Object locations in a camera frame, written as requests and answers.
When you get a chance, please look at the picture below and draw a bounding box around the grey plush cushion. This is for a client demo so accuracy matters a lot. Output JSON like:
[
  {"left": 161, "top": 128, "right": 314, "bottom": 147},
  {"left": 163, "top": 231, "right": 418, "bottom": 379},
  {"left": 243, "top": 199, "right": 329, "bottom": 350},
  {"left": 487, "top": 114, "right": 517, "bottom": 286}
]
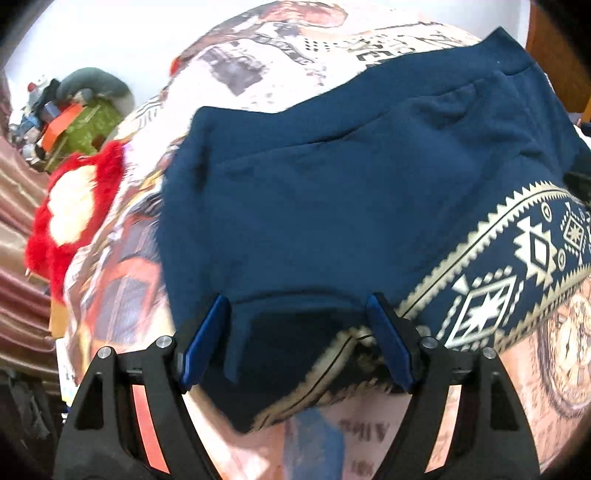
[{"left": 60, "top": 68, "right": 135, "bottom": 112}]

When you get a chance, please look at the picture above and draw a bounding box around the brown wooden board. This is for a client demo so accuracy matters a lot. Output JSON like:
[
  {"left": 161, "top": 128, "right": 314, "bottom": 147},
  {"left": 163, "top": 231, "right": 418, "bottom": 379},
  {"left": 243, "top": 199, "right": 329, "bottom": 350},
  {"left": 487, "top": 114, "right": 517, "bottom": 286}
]
[{"left": 525, "top": 0, "right": 591, "bottom": 114}]

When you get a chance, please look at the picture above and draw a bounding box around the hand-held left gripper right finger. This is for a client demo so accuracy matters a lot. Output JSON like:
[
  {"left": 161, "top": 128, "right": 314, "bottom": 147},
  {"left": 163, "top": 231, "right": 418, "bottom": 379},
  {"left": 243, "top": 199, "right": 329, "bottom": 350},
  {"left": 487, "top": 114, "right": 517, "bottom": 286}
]
[{"left": 366, "top": 292, "right": 541, "bottom": 480}]

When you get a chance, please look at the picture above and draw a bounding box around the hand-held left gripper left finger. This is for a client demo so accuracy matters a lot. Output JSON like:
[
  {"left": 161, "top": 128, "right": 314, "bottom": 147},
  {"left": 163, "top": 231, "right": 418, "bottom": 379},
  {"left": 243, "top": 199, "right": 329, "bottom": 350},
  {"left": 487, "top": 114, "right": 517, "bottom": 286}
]
[{"left": 53, "top": 294, "right": 230, "bottom": 480}]

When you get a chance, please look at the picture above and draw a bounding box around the printed blanket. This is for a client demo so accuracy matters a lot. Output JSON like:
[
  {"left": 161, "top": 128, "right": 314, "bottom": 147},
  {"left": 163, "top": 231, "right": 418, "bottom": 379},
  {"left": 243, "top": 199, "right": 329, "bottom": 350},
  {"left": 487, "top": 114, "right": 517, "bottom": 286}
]
[{"left": 48, "top": 0, "right": 591, "bottom": 480}]

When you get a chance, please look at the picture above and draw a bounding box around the striped brown curtain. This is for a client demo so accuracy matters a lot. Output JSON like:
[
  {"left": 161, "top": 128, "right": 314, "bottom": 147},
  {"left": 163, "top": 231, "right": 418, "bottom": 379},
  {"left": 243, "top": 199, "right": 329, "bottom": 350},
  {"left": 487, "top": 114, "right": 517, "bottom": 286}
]
[{"left": 0, "top": 78, "right": 64, "bottom": 372}]

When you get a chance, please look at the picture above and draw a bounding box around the orange box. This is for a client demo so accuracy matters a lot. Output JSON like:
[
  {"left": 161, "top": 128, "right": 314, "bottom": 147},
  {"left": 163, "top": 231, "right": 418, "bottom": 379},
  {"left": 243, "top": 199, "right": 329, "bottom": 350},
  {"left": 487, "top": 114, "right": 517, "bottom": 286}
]
[{"left": 41, "top": 103, "right": 85, "bottom": 151}]

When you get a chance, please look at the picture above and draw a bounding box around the navy patterned hoodie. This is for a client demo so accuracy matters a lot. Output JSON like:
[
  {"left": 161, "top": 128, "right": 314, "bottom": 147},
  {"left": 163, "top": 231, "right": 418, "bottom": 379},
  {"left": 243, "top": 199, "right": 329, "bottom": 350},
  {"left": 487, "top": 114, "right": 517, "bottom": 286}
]
[{"left": 154, "top": 25, "right": 591, "bottom": 435}]

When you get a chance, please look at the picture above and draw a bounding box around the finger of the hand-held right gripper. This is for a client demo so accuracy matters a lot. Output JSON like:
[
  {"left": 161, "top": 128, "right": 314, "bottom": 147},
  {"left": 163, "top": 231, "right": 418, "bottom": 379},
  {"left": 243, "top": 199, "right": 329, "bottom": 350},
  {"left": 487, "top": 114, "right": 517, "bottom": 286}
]
[{"left": 564, "top": 170, "right": 591, "bottom": 206}]

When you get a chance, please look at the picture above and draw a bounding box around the red plush toy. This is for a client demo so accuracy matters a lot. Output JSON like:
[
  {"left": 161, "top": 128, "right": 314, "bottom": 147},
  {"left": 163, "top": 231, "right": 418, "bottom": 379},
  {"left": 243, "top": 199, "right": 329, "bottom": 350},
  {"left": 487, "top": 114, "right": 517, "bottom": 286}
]
[{"left": 25, "top": 140, "right": 129, "bottom": 304}]

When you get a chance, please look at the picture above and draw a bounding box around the green box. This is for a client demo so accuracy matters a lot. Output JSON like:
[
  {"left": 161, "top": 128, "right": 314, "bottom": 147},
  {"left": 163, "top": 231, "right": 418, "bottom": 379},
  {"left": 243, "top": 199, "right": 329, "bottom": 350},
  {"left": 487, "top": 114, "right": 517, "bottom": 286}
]
[{"left": 45, "top": 98, "right": 124, "bottom": 172}]

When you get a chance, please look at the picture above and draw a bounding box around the pile of assorted clutter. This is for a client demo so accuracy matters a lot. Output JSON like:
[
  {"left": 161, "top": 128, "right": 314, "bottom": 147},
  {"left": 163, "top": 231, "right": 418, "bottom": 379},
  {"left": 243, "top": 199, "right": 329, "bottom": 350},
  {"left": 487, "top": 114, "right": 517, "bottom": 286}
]
[{"left": 8, "top": 76, "right": 63, "bottom": 160}]

